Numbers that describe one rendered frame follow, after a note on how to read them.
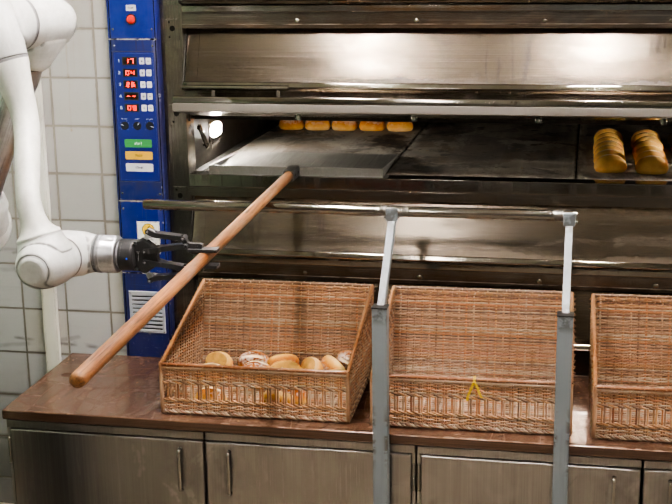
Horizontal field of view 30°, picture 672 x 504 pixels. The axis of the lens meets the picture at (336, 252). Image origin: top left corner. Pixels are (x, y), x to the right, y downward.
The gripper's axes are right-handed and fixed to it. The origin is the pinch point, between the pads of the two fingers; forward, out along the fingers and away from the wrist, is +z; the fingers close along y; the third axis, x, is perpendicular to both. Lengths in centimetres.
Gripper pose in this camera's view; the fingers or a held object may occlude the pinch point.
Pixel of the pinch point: (204, 257)
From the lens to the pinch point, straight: 293.4
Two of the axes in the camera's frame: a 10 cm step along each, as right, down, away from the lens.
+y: 0.1, 9.7, 2.5
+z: 9.8, 0.3, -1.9
